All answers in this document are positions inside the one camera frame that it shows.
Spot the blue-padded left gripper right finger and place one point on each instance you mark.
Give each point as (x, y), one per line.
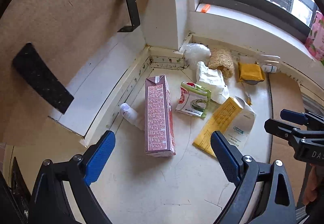
(275, 203)

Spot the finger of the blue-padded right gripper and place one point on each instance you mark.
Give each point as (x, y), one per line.
(289, 132)
(308, 119)

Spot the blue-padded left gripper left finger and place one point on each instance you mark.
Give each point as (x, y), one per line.
(49, 203)

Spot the yellow white paper bag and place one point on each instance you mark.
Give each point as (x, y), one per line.
(234, 119)

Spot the clear plastic bottle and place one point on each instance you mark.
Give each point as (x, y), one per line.
(269, 63)

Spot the loofah sponge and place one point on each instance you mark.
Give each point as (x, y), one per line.
(221, 59)

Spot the green white seed packet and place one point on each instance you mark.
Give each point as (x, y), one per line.
(194, 100)

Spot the pink milk carton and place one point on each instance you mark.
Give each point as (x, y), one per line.
(159, 132)

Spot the small white bottle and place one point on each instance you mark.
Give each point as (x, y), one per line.
(132, 116)

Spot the clear plastic wrap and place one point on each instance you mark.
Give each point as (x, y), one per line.
(194, 53)

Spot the person's right hand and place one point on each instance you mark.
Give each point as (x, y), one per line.
(313, 182)

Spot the brown cardboard sheet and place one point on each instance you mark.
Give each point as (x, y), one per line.
(286, 94)

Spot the pink soap refill pouch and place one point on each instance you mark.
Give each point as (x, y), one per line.
(315, 40)

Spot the orange small object on sill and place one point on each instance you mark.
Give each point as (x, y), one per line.
(203, 8)

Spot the wooden cutting board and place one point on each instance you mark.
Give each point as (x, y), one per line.
(65, 33)

